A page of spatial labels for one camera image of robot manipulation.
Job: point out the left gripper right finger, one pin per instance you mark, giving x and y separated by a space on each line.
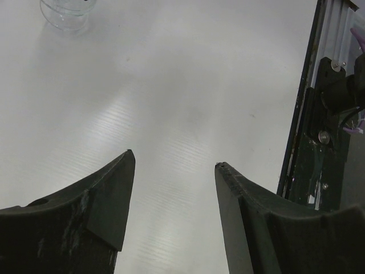
265 233

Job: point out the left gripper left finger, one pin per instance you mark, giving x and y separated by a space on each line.
79 229

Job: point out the textured glass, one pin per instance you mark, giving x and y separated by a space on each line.
68 15

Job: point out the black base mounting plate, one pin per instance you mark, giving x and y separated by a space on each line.
324 163

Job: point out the aluminium rail frame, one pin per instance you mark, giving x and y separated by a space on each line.
331 36

